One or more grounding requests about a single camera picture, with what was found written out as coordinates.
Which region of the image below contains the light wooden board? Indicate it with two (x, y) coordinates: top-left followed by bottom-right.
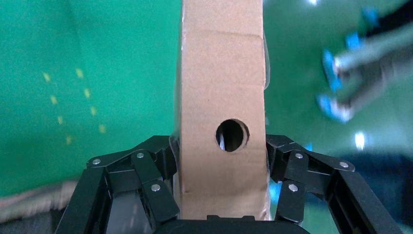
(0, 180), (80, 223)

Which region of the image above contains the small cardboard box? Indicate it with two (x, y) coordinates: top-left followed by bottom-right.
(174, 0), (271, 222)

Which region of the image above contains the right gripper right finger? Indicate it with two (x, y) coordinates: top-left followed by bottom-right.
(266, 134), (404, 234)

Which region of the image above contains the large green table cloth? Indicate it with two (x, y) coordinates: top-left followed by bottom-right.
(0, 0), (183, 198)

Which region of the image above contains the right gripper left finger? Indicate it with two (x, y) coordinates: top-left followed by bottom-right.
(55, 136), (180, 234)

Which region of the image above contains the person in brown trousers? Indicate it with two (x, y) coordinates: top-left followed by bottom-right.
(318, 19), (413, 124)

